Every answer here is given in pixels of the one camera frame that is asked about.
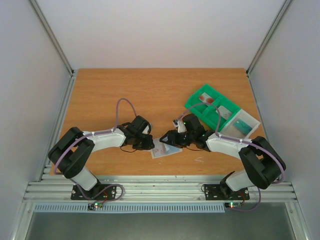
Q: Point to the grey slotted cable duct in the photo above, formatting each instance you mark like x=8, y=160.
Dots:
x=130, y=208

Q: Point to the teal card in tray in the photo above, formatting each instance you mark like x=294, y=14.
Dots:
x=243, y=127

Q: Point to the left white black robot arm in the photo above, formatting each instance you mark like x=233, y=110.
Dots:
x=71, y=153

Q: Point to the right aluminium frame post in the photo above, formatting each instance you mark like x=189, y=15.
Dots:
x=269, y=34

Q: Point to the left aluminium frame post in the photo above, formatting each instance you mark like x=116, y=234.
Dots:
x=47, y=28

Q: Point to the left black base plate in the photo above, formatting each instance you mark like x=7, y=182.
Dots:
x=97, y=193

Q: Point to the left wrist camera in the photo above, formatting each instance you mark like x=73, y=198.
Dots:
x=147, y=129

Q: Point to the beige card holder wallet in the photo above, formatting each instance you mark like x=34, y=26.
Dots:
x=162, y=149

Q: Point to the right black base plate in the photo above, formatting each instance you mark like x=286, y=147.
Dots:
x=212, y=192

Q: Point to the aluminium frame post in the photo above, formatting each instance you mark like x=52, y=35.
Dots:
x=47, y=28
x=269, y=34

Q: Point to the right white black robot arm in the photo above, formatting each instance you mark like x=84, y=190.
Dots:
x=262, y=165

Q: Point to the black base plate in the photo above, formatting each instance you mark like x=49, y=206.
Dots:
x=97, y=193
x=212, y=192

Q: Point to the left small circuit board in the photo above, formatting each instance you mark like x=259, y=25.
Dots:
x=95, y=206

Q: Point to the green plastic sorting tray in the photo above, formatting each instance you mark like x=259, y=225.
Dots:
x=206, y=112

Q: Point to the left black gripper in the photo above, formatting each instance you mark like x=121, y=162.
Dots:
x=148, y=145

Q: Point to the aluminium rail frame front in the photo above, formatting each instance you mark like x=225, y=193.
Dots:
x=153, y=189

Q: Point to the right small circuit board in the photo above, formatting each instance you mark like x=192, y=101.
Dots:
x=232, y=204

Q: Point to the small circuit board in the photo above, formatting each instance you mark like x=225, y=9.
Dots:
x=232, y=204
x=95, y=206

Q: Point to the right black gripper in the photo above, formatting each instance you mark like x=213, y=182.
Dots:
x=177, y=139

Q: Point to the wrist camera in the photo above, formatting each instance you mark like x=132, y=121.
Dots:
x=147, y=129
x=179, y=126

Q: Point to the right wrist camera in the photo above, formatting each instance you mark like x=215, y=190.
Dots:
x=179, y=126

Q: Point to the grey card in tray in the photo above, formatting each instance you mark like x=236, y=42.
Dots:
x=224, y=112

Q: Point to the red white card in tray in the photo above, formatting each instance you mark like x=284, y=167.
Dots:
x=205, y=98

